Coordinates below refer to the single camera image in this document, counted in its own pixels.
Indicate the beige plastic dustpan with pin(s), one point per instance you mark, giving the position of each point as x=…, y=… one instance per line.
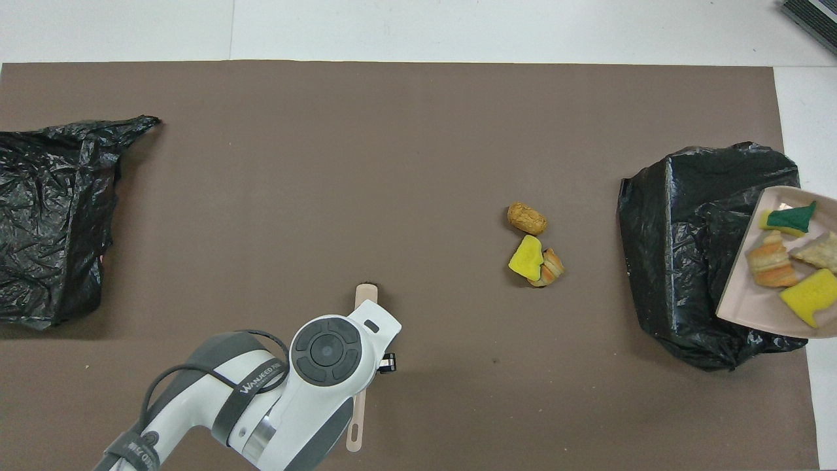
x=752, y=307

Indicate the beige hand brush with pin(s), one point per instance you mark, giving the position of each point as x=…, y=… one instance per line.
x=356, y=425

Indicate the black bag lined bin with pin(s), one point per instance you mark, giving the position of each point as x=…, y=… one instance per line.
x=39, y=275
x=680, y=261

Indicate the brown table mat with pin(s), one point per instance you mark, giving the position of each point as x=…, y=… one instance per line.
x=327, y=131

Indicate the green and yellow sponge piece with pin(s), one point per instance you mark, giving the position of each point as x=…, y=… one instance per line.
x=791, y=221

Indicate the yellow sponge wedge piece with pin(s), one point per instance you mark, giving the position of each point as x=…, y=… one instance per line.
x=525, y=260

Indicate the grey ribbed device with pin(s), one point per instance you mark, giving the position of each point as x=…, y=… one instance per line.
x=814, y=16

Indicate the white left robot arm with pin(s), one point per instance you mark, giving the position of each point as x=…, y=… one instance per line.
x=307, y=405

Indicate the L-shaped yellow sponge piece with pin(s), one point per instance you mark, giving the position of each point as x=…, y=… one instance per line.
x=811, y=294

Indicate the orange striped croissant toy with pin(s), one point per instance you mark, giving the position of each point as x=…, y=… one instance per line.
x=771, y=261
x=554, y=265

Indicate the pale cream bread piece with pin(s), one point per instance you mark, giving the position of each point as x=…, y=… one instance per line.
x=820, y=252

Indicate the brown bread roll toy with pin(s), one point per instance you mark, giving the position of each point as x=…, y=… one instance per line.
x=527, y=219

